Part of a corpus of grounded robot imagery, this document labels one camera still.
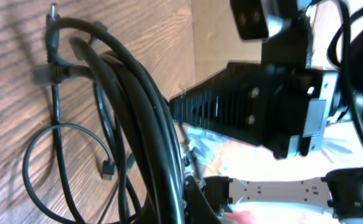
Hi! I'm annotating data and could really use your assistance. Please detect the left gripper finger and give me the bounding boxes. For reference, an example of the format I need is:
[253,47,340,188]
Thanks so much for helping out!
[184,176,221,224]

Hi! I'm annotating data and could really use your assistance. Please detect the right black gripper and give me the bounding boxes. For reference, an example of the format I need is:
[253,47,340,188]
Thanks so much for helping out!
[169,18,342,159]

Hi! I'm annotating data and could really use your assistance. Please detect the black cable bundle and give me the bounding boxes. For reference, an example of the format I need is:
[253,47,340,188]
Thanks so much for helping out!
[22,2,188,224]

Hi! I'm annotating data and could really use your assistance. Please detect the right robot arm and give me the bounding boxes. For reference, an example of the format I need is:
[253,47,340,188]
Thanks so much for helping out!
[169,1,363,223]

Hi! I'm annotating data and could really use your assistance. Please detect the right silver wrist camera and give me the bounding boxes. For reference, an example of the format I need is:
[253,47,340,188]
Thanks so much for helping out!
[230,0,312,41]

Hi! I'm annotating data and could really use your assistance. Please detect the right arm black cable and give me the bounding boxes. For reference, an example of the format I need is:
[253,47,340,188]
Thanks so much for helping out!
[326,0,363,174]

